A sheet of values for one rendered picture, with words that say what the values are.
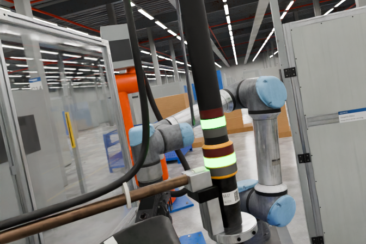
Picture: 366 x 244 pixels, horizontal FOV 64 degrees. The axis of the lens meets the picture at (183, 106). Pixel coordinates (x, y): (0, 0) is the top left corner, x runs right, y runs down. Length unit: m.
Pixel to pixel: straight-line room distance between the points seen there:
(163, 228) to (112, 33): 3.97
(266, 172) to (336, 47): 1.39
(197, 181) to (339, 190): 2.08
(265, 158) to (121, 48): 3.52
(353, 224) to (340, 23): 1.42
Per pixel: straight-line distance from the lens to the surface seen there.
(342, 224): 2.53
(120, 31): 4.42
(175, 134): 0.85
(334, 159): 2.36
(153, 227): 0.55
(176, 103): 8.44
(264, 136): 1.07
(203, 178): 0.39
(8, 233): 0.37
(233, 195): 0.41
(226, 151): 0.39
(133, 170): 0.37
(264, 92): 1.02
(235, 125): 9.73
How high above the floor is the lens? 1.66
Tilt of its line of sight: 3 degrees down
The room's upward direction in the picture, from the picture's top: 10 degrees counter-clockwise
